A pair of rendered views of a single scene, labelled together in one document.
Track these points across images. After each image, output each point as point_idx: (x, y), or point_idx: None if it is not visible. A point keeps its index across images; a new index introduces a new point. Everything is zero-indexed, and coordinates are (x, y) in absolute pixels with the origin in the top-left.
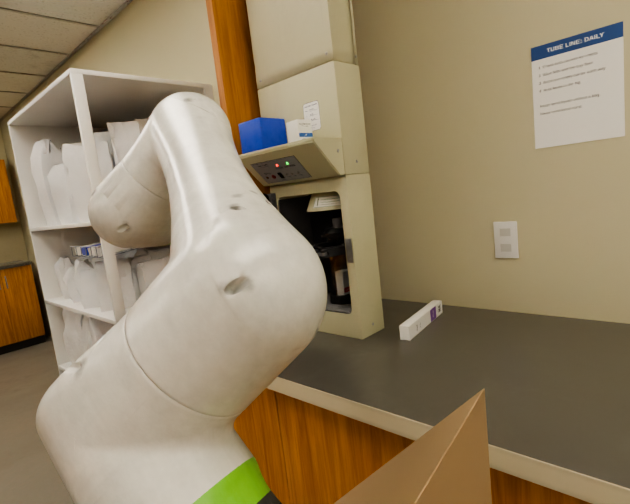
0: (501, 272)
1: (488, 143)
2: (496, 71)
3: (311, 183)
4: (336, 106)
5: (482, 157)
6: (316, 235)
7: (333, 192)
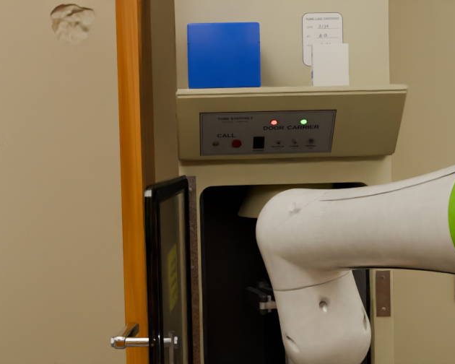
0: None
1: (453, 122)
2: None
3: (304, 163)
4: (384, 32)
5: (443, 142)
6: (209, 267)
7: (323, 183)
